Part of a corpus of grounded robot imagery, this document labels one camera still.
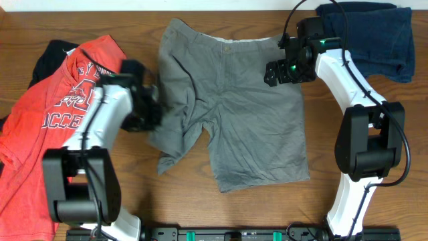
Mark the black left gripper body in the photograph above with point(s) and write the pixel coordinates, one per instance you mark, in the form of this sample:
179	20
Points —
151	112

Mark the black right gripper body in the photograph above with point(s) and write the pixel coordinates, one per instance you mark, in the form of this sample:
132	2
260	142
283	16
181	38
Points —
289	71

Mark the grey shorts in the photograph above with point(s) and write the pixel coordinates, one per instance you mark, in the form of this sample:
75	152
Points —
256	132

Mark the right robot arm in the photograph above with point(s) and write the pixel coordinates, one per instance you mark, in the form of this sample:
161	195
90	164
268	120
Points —
370	140

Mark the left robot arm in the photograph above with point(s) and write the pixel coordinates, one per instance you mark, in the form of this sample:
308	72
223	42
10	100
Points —
81	185

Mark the folded navy blue garment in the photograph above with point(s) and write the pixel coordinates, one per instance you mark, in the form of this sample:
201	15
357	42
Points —
380	37

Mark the red printed t-shirt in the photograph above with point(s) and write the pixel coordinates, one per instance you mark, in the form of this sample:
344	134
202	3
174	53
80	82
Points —
45	121

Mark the black garment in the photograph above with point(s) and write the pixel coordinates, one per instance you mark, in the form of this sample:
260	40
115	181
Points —
48	63

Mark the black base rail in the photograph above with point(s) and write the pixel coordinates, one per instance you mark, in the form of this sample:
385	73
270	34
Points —
234	234

